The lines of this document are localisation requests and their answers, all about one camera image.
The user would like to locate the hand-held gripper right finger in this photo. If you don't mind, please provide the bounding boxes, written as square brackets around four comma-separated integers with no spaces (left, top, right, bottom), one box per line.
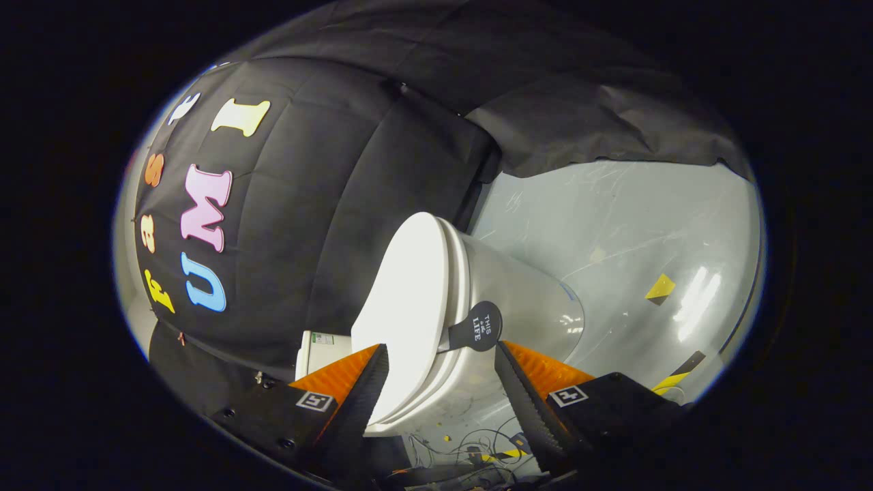
[494,340,687,478]

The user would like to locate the yellow black floor tape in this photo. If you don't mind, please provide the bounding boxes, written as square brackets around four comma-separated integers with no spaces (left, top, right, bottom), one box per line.
[645,273,677,307]
[651,351,707,397]

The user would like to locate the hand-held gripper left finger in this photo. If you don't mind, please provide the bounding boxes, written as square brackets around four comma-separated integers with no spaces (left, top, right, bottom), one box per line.
[210,344,390,488]

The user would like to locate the black lid lifter handle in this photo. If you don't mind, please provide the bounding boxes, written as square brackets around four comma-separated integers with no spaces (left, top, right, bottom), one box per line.
[447,301,504,354]

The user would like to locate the black backdrop cloth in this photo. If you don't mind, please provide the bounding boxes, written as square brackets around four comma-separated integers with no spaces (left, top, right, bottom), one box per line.
[133,0,754,403]

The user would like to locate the white box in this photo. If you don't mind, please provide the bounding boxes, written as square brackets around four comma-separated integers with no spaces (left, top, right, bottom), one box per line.
[295,331,357,382]

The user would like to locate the thin black cables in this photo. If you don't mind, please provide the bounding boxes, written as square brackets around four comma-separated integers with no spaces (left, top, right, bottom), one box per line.
[402,426,539,489]

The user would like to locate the white toilet bowl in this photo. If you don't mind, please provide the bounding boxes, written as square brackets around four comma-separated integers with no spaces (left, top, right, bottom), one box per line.
[368,218,586,438]

